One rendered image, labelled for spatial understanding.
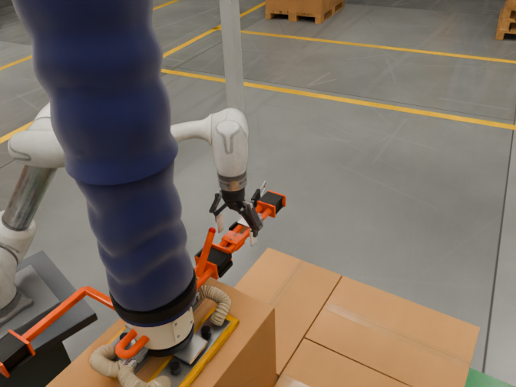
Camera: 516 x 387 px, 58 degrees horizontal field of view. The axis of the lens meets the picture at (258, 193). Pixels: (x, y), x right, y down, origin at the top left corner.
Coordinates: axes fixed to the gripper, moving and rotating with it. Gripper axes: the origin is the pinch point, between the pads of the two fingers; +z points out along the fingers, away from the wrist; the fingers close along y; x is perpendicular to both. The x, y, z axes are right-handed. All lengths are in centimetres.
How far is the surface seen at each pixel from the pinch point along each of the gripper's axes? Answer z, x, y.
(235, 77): 51, 226, -162
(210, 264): -3.4, -18.9, 3.7
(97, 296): -1.5, -44.8, -18.1
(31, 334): -1, -63, -23
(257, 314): 13.2, -16.3, 18.3
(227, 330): 10.4, -27.9, 15.3
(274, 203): -3.1, 17.9, 4.3
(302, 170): 108, 198, -78
